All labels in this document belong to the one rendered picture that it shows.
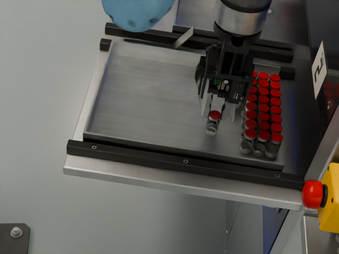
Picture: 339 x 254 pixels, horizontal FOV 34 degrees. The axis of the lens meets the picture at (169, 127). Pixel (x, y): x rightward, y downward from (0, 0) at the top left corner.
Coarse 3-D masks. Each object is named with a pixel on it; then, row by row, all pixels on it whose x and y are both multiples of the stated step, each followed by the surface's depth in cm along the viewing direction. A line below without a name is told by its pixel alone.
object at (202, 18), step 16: (192, 0) 129; (208, 0) 129; (272, 0) 132; (288, 0) 133; (176, 16) 118; (192, 16) 124; (208, 16) 125; (272, 16) 128; (288, 16) 128; (304, 16) 129; (176, 32) 117; (208, 32) 116; (272, 32) 123; (288, 32) 124; (304, 32) 125; (288, 48) 116; (304, 48) 116
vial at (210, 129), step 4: (208, 120) 97; (212, 120) 96; (216, 120) 96; (208, 124) 97; (212, 124) 97; (216, 124) 97; (208, 128) 98; (212, 128) 97; (216, 128) 98; (208, 132) 98; (212, 132) 98; (216, 132) 99
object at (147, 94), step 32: (128, 64) 110; (160, 64) 111; (192, 64) 111; (256, 64) 110; (96, 96) 98; (128, 96) 104; (160, 96) 105; (192, 96) 106; (96, 128) 97; (128, 128) 98; (160, 128) 99; (192, 128) 100; (224, 128) 101; (224, 160) 93; (256, 160) 92
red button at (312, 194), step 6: (312, 180) 77; (306, 186) 77; (312, 186) 76; (318, 186) 76; (306, 192) 77; (312, 192) 76; (318, 192) 76; (306, 198) 76; (312, 198) 76; (318, 198) 76; (306, 204) 77; (312, 204) 76; (318, 204) 76
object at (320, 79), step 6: (318, 54) 95; (318, 60) 94; (324, 60) 90; (312, 66) 98; (324, 66) 90; (312, 72) 97; (324, 72) 89; (318, 78) 92; (324, 78) 89; (318, 84) 92; (318, 90) 91
